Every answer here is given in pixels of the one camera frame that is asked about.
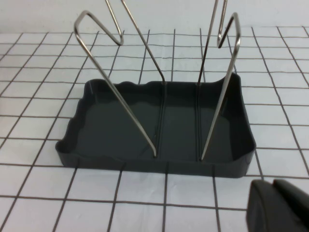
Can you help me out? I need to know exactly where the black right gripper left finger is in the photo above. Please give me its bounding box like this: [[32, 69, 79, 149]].
[[245, 180, 309, 232]]

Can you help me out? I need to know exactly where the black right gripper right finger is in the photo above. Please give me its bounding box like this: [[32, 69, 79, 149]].
[[273, 179, 309, 213]]

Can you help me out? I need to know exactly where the dark grey wire lid rack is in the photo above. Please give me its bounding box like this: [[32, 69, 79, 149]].
[[55, 0, 257, 179]]

